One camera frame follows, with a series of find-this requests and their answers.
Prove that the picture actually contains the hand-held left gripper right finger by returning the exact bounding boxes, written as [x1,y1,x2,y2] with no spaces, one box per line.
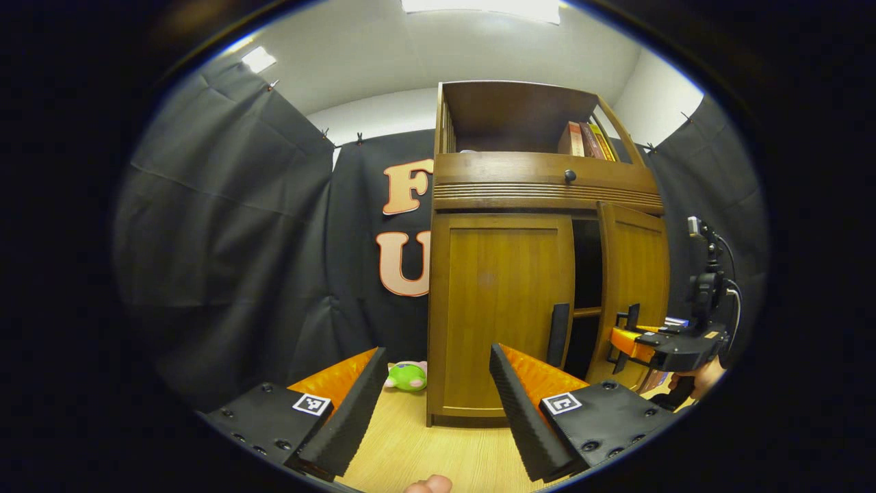
[489,343,693,483]

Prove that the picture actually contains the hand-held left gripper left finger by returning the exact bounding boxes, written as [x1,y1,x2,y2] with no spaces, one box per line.
[198,346,391,483]

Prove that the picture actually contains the wooden shoe cabinet door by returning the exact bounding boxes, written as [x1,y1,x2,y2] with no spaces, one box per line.
[585,201,671,391]
[428,211,577,420]

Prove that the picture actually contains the wooden double-door shoe cabinet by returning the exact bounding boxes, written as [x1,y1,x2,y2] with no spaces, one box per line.
[426,80,671,429]

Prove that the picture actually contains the green plush toy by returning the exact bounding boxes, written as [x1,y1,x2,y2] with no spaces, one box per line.
[383,361,428,392]

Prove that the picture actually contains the yellow book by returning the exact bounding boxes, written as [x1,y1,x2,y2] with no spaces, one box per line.
[590,123,618,163]

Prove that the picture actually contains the dark maroon book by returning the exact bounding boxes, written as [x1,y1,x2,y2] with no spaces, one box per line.
[580,122,604,160]

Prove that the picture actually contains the wooden drawer with black knob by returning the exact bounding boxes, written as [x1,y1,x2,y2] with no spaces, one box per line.
[433,152,665,216]

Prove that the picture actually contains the red-brown book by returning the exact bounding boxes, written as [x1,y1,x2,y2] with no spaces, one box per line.
[558,121,586,157]

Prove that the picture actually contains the black backdrop cloth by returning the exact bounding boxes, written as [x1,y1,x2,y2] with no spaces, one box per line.
[113,51,771,412]

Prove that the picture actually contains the small ceiling light panel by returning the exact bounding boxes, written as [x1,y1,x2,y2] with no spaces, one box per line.
[241,46,278,75]

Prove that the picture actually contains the large ceiling light panel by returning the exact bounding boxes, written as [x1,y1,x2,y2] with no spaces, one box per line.
[400,0,562,26]

